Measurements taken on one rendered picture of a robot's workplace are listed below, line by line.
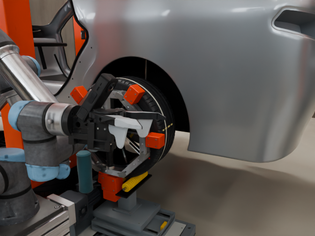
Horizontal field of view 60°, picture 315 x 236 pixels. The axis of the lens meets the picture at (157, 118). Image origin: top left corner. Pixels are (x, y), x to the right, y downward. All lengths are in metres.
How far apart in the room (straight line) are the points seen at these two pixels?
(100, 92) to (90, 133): 0.09
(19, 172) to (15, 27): 0.93
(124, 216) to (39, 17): 9.50
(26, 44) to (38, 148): 1.12
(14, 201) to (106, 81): 0.60
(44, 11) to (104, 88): 10.16
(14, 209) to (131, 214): 1.13
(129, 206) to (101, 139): 1.49
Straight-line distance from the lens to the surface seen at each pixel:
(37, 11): 11.02
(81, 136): 0.61
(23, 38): 1.73
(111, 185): 1.82
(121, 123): 0.50
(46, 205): 1.11
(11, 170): 0.98
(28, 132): 0.68
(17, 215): 1.04
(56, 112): 0.63
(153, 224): 2.08
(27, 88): 0.84
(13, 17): 1.72
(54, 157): 0.71
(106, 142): 0.57
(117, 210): 2.08
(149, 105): 1.59
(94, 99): 0.58
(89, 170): 1.77
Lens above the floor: 1.38
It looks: 15 degrees down
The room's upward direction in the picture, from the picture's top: straight up
